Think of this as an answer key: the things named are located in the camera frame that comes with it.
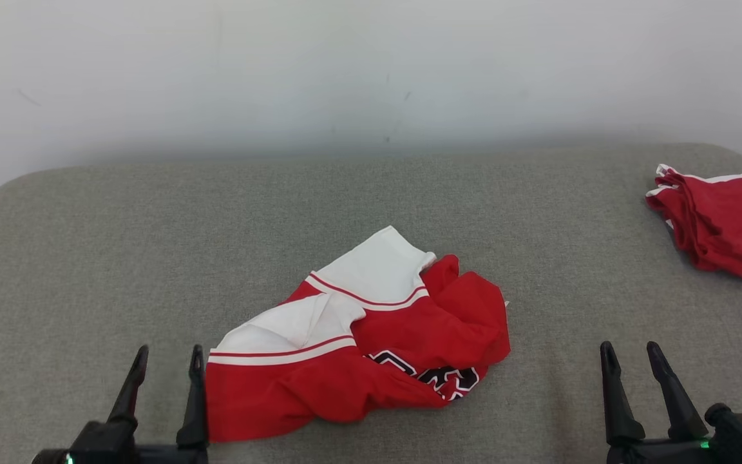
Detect red white jersey t-shirt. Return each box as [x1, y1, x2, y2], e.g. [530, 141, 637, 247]
[205, 226, 511, 443]

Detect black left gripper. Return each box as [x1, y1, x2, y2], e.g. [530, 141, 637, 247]
[108, 345, 209, 464]

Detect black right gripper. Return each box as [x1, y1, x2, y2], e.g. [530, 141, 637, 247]
[600, 342, 716, 464]

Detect small red garment white trim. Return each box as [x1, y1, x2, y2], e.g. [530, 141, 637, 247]
[645, 164, 742, 296]

